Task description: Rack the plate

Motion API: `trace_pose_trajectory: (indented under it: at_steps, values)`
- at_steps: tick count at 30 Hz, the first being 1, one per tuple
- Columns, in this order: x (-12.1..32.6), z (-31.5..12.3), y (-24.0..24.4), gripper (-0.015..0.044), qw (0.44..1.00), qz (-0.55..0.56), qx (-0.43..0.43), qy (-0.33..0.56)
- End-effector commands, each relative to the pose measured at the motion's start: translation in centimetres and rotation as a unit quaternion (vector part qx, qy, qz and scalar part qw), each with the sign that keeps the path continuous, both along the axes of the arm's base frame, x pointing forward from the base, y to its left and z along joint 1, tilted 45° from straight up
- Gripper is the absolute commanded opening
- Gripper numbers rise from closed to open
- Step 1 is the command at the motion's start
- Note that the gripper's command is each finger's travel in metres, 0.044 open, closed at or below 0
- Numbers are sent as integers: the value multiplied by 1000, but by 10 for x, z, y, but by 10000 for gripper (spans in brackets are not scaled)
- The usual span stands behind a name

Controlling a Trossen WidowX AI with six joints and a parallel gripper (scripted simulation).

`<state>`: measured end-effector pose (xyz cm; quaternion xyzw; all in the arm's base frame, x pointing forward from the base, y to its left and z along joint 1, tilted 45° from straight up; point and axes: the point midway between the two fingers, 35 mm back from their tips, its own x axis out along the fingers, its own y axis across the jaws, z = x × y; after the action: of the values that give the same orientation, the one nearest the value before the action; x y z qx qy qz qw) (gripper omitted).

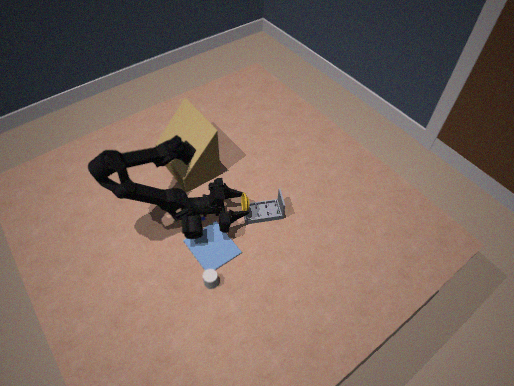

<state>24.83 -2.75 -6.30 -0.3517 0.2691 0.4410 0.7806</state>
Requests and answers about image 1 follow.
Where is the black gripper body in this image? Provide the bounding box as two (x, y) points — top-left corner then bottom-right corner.
(199, 178), (230, 233)

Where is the light blue flat mat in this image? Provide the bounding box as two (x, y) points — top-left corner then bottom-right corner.
(183, 221), (242, 271)

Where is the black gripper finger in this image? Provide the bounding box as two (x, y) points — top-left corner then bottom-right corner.
(224, 183), (244, 199)
(229, 210), (249, 226)

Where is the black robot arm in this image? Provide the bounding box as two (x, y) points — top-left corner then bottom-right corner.
(88, 135), (225, 239)

